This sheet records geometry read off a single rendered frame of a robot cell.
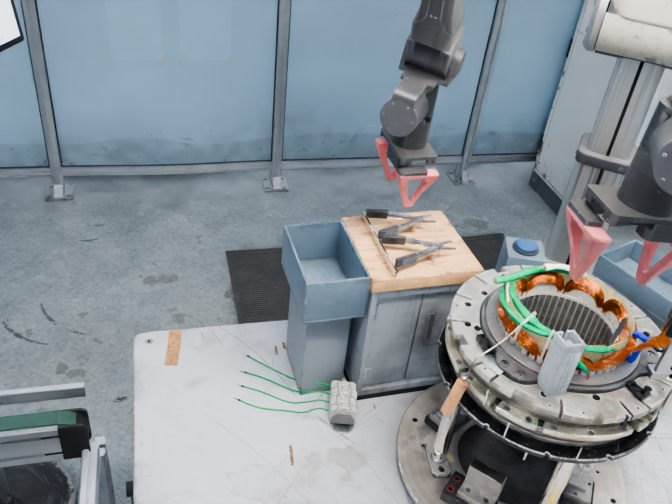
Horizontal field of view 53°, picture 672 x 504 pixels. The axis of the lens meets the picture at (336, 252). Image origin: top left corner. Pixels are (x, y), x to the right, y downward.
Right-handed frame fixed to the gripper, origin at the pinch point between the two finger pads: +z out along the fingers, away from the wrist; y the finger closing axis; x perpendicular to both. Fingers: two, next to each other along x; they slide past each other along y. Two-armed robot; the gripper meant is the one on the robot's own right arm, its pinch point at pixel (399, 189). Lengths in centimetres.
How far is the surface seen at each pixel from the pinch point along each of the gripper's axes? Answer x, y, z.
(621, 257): 42.9, 10.7, 11.0
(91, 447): -54, 6, 49
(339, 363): -10.1, 10.5, 30.1
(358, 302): -9.4, 12.5, 13.6
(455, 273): 6.6, 13.5, 8.4
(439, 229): 9.1, 0.9, 8.7
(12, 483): -81, -37, 116
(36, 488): -75, -34, 116
